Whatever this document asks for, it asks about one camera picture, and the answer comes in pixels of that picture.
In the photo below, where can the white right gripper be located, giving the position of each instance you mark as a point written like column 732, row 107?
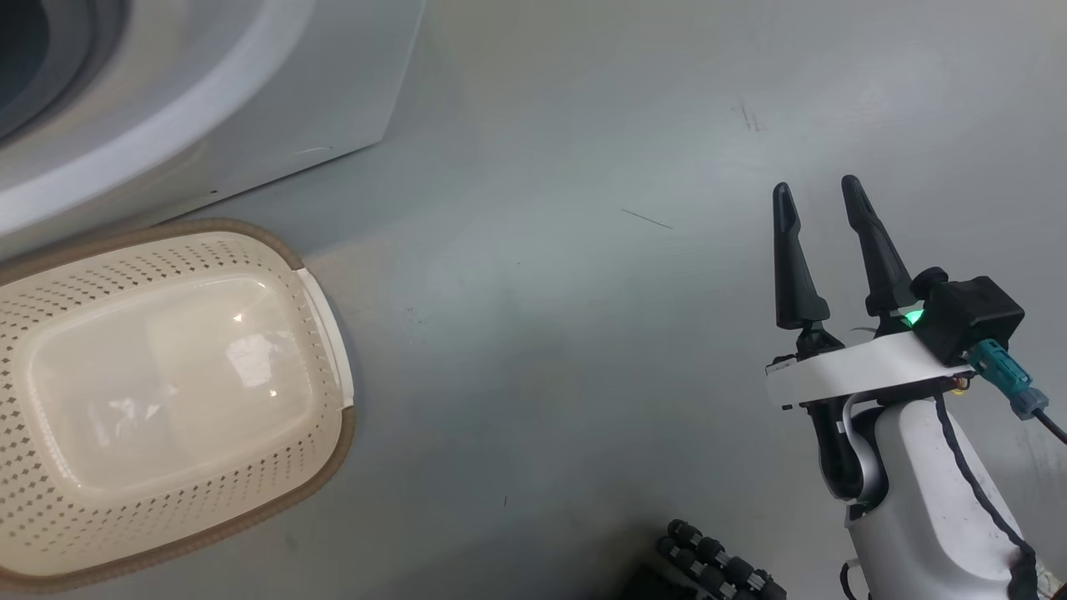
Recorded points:
column 867, row 371

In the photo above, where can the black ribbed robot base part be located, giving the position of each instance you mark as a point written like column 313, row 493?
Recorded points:
column 717, row 567

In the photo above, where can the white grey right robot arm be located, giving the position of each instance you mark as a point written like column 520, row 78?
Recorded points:
column 917, row 500

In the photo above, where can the white washing machine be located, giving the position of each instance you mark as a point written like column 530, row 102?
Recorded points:
column 250, row 108

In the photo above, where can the cream perforated laundry basket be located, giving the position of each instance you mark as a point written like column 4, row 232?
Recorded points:
column 167, row 392

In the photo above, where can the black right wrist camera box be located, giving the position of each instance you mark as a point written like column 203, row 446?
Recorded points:
column 971, row 317

